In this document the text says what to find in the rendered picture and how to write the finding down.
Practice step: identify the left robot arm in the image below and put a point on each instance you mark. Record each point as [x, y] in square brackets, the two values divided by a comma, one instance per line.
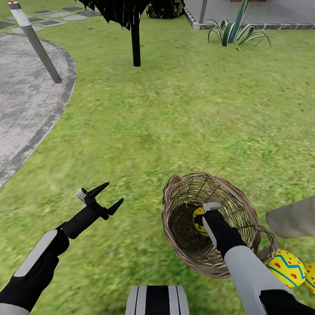
[37, 270]

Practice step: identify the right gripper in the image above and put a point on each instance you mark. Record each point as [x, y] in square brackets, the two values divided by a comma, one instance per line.
[199, 219]

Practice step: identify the wicker basket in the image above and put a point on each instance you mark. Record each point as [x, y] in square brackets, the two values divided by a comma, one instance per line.
[209, 262]

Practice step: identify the tree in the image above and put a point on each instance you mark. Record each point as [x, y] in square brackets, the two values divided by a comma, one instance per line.
[293, 220]
[127, 13]

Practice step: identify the robot trunk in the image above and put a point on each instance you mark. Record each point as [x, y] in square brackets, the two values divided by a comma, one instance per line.
[157, 300]

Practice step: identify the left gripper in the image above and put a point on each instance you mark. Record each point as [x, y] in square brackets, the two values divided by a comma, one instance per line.
[85, 217]

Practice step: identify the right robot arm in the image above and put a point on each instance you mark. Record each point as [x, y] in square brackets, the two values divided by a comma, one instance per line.
[261, 292]

